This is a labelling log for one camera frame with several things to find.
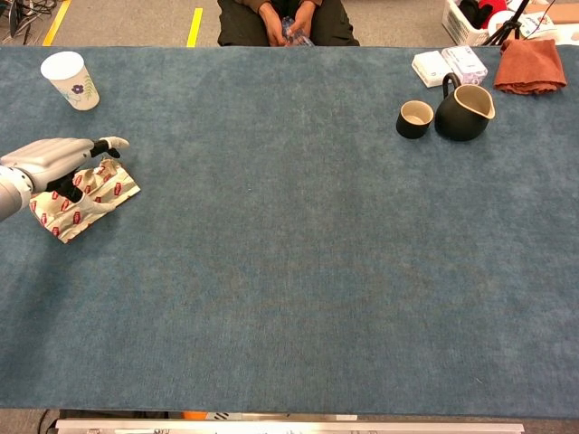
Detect red item in basket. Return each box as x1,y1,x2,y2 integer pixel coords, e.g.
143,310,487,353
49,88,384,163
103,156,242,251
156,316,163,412
477,0,499,29

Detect folded rust brown cloth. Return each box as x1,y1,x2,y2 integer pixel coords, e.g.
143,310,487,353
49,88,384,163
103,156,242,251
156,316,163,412
493,38,568,96

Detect aluminium rail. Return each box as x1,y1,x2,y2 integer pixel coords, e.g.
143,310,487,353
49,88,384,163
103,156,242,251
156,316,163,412
53,418,526,434

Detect yellow floor tape strip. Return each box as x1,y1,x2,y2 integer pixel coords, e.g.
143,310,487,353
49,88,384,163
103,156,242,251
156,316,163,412
185,7,204,48
42,0,72,47

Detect blue felt table cover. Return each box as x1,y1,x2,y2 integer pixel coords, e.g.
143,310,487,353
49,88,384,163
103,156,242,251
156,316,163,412
0,44,579,418

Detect black ceramic pitcher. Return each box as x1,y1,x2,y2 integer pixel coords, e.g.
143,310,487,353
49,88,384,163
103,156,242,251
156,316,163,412
434,71,497,142

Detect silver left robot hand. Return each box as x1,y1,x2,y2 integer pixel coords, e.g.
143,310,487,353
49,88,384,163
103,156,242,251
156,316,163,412
0,136,131,213

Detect white plastic basket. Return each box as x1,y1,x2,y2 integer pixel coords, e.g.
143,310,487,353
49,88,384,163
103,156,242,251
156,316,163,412
441,0,495,47

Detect clear plastic wrapper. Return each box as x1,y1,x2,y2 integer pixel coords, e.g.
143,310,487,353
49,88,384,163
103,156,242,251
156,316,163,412
280,15,316,48

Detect tissue pack purple print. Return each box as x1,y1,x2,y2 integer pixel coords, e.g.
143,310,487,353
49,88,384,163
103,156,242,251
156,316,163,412
441,45,489,86

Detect black tripod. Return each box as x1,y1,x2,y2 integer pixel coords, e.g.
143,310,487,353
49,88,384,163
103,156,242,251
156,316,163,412
480,0,531,47

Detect printed white package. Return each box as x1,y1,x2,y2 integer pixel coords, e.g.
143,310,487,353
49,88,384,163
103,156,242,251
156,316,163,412
518,12,560,41

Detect seated person dark clothes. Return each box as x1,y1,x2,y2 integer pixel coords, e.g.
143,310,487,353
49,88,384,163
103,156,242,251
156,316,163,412
216,0,361,48

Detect plain white tissue pack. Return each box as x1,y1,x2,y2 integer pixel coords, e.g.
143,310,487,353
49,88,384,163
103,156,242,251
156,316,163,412
411,50,455,89

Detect bundle of black cables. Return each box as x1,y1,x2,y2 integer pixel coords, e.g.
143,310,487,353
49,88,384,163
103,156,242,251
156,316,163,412
0,0,59,45

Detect small black ceramic cup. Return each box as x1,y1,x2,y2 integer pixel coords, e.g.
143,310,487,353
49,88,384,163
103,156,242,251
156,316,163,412
395,99,435,140

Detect red patterned paper bag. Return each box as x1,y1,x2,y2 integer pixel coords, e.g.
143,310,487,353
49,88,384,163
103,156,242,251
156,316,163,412
29,157,141,244

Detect thin black cable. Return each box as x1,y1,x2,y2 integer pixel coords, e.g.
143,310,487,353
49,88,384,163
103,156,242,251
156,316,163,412
37,409,58,434

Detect white paper cup flower print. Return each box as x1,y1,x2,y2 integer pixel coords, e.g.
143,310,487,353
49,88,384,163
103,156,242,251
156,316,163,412
40,51,100,111

